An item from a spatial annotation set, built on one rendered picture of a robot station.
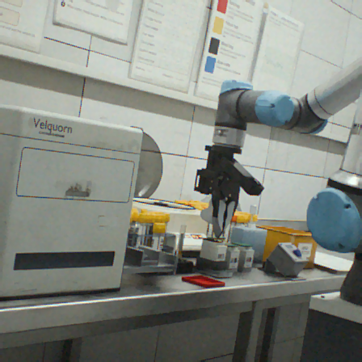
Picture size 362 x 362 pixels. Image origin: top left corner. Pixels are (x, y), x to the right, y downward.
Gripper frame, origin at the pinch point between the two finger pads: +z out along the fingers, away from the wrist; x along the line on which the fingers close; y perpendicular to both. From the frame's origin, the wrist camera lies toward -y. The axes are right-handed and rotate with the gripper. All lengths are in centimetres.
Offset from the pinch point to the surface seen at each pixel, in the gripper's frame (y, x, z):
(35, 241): -6, 59, 1
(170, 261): -3.7, 21.3, 5.4
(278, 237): 4.0, -33.6, 1.8
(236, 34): 56, -70, -63
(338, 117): 58, -164, -45
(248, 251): -0.1, -13.1, 4.7
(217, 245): -0.3, 0.8, 2.9
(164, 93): 54, -34, -35
